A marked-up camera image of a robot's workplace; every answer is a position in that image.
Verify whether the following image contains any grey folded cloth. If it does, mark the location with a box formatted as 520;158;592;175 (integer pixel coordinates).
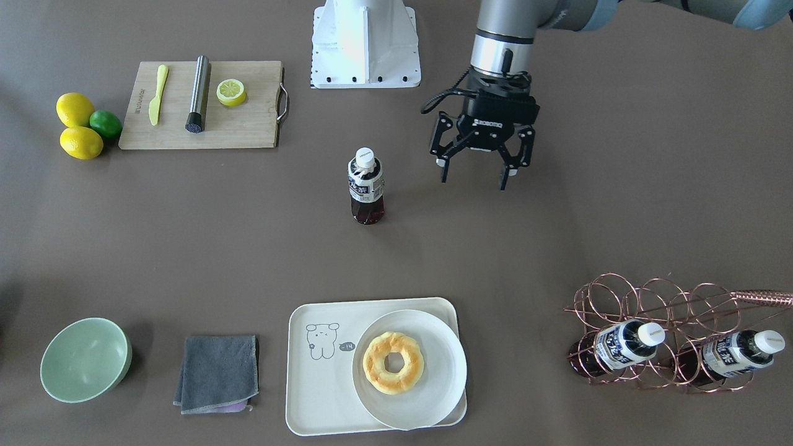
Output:
173;334;260;415

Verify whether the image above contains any glazed ring donut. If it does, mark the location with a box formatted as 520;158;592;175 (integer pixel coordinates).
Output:
362;332;424;395

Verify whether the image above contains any half lemon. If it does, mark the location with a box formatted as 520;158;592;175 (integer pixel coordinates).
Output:
216;79;247;107

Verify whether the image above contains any yellow lemon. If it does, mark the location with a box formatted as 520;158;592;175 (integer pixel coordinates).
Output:
56;92;95;128
59;126;104;160

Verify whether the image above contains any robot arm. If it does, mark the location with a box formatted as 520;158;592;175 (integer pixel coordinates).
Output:
420;1;618;190

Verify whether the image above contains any yellow plastic knife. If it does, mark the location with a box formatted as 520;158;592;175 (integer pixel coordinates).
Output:
148;63;169;126

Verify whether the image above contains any bamboo cutting board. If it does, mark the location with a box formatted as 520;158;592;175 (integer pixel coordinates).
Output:
118;60;283;150

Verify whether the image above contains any cream tray with bunny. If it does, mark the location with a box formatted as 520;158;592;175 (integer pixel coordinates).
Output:
285;297;467;437

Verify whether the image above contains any yellow lemon lower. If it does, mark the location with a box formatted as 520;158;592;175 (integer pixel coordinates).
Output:
59;126;104;160

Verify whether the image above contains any green bowl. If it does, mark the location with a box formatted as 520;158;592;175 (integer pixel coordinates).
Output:
40;317;133;403

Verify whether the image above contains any steel muddler black tip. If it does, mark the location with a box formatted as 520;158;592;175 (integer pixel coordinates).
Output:
185;55;211;134

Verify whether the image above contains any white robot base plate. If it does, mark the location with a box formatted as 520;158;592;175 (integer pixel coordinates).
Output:
310;1;422;89

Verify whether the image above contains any tea bottle white cap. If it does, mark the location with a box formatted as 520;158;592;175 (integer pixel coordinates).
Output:
348;147;386;225

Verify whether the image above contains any copper wire bottle rack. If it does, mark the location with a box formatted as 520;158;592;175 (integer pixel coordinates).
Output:
566;273;791;393

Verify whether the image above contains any green lime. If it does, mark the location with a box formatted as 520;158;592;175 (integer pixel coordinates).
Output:
89;110;123;139

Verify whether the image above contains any yellow lemon upper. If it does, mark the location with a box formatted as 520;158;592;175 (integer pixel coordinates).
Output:
56;92;95;128

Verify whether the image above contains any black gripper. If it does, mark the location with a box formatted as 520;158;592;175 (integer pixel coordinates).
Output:
429;68;539;190

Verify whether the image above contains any white round plate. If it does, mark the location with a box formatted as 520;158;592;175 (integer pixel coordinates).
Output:
352;310;467;430

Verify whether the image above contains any tea bottle rear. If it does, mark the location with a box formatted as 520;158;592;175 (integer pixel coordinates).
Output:
568;319;666;377
678;330;786;387

